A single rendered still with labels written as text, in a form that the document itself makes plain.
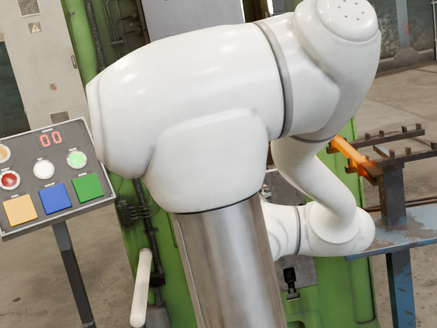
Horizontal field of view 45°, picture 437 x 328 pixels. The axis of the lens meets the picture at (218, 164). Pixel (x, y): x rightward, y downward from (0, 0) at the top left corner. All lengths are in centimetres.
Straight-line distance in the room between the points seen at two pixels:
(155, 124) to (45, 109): 665
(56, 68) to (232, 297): 656
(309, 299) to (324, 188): 110
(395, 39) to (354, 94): 796
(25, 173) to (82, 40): 50
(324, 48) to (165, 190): 21
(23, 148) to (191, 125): 119
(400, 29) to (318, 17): 803
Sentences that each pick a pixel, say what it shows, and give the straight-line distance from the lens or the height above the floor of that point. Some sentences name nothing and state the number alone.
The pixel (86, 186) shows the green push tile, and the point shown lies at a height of 101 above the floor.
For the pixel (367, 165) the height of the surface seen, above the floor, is 98.
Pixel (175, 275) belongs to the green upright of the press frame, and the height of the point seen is 51.
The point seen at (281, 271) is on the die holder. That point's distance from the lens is 187.
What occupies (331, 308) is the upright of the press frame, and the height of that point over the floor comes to 23.
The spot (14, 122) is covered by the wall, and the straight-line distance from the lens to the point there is 790.
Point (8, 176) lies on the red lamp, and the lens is 163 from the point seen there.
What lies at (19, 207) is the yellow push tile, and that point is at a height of 102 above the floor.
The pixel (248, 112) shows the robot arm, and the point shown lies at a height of 135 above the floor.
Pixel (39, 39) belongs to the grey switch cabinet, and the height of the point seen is 142.
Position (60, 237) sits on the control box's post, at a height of 85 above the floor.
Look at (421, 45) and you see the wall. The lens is 875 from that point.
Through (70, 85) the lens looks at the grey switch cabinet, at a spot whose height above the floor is 80.
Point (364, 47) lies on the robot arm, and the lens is 55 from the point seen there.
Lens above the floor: 146
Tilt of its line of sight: 17 degrees down
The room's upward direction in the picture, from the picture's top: 11 degrees counter-clockwise
